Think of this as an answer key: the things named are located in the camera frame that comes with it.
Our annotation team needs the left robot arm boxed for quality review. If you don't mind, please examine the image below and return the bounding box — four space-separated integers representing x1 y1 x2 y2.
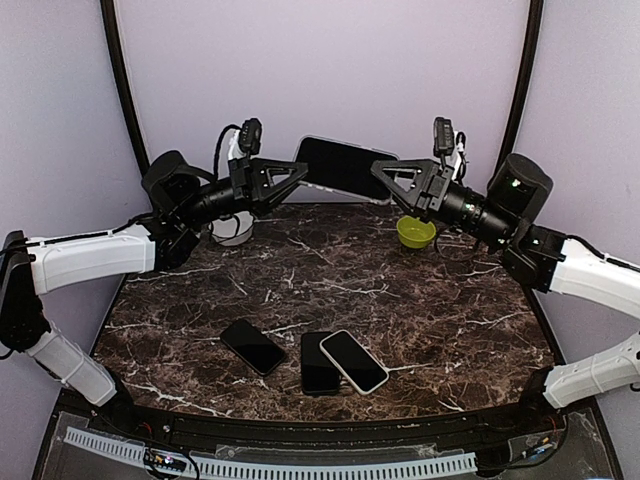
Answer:
1 150 308 436

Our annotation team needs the green bowl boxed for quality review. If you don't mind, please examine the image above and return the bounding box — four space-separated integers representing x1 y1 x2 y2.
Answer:
396 216 437 249

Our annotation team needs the left black frame post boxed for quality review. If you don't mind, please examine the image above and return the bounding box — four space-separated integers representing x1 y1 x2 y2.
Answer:
99 0 151 179

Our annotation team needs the black phone middle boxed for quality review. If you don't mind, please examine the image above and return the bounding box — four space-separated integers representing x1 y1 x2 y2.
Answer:
300 331 341 396

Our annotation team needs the white slotted cable duct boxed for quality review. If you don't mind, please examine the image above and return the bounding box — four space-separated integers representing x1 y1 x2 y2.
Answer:
63 427 478 479

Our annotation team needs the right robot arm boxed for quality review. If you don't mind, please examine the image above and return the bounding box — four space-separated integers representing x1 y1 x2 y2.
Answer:
371 153 639 434

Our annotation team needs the black phone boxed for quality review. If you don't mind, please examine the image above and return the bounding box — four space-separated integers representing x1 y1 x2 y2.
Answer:
220 319 286 377
300 331 341 396

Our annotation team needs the black front table rail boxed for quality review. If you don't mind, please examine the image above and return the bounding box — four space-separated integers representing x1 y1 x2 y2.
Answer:
134 404 568 451

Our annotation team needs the phone in white case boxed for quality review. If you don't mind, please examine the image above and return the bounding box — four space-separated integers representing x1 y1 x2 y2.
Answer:
319 330 389 395

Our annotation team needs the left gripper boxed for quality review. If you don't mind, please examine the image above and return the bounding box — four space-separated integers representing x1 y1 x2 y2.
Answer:
176 155 311 228

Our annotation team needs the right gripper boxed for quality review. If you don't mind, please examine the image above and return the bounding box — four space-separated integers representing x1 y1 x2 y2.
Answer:
370 158 516 249

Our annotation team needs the small circuit board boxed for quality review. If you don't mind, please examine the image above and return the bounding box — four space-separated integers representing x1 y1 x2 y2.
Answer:
143 448 188 474

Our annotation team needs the white scalloped bowl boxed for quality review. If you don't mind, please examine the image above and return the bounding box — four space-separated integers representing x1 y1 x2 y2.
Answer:
209 211 255 247

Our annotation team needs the black frame post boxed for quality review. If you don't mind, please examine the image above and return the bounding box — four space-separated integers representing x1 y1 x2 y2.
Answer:
99 0 151 179
487 0 545 187

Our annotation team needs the black phone left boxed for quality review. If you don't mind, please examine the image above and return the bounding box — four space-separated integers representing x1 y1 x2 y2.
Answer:
220 319 286 377

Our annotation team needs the right black frame post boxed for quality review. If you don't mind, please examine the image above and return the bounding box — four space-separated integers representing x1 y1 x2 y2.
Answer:
487 0 545 187

